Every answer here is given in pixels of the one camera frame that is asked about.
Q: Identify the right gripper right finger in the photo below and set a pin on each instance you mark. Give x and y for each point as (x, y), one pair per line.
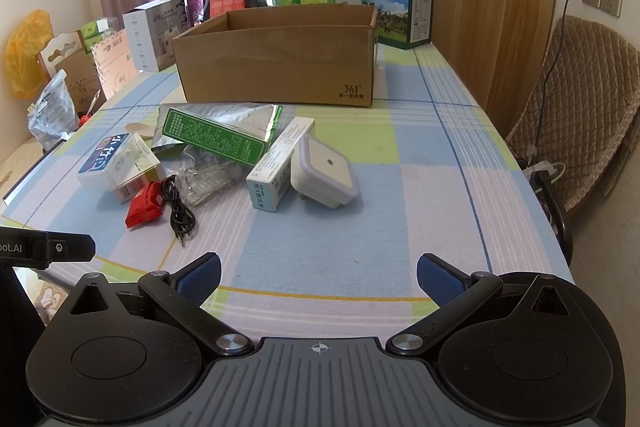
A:
(459, 297)

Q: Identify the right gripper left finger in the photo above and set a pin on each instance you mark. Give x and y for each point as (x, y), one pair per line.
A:
(176, 299)

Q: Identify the red candy packet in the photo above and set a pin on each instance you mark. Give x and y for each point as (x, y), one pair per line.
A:
(146, 206)

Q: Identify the blue dental floss pick box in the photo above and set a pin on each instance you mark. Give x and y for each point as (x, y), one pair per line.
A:
(109, 165)

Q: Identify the clear blister pack bag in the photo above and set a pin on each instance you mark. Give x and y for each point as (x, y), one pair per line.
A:
(201, 175)

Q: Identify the white long ointment box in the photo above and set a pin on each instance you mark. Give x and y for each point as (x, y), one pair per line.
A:
(269, 180)

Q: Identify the green white spray box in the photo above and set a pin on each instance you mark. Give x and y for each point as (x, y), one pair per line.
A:
(214, 138)

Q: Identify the white square night light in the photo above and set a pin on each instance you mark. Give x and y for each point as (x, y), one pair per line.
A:
(321, 173)

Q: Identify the silver foil pouch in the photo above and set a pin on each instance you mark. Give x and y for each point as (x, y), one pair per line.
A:
(258, 120)

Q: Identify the white mecobalamin tablet box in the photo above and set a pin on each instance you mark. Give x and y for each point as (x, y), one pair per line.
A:
(134, 167)

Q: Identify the checkered tablecloth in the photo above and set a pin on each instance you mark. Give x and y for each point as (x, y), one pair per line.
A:
(322, 238)

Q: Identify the clear plastic bag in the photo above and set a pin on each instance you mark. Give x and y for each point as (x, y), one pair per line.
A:
(53, 117)

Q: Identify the open kraft cardboard box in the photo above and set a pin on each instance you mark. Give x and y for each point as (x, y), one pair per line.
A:
(94, 76)

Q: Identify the brown quilted chair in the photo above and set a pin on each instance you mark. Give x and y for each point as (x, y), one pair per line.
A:
(583, 107)

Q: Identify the yellow plastic bag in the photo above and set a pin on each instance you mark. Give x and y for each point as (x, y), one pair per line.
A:
(24, 75)

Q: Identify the green tissue packs left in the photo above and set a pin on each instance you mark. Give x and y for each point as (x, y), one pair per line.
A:
(96, 30)

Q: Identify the white appliance box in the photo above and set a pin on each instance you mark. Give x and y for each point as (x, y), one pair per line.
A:
(150, 28)

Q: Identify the brown cardboard box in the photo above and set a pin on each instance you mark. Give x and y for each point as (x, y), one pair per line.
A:
(322, 54)

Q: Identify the purple gift box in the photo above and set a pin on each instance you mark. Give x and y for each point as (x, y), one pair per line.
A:
(194, 12)

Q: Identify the blue cow milk box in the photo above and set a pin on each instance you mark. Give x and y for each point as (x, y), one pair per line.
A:
(403, 24)

